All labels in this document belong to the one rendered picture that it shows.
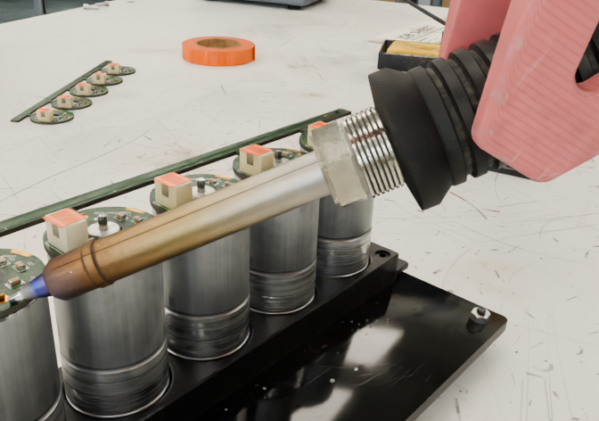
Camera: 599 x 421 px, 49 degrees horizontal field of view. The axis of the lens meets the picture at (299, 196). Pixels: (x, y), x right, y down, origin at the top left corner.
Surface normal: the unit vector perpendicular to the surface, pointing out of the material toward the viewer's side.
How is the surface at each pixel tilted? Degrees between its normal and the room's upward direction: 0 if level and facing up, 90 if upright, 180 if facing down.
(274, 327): 0
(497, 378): 0
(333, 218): 90
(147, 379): 90
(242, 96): 0
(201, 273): 90
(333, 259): 90
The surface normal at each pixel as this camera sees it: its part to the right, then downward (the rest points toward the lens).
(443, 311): 0.04, -0.90
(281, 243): 0.11, 0.43
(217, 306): 0.44, 0.40
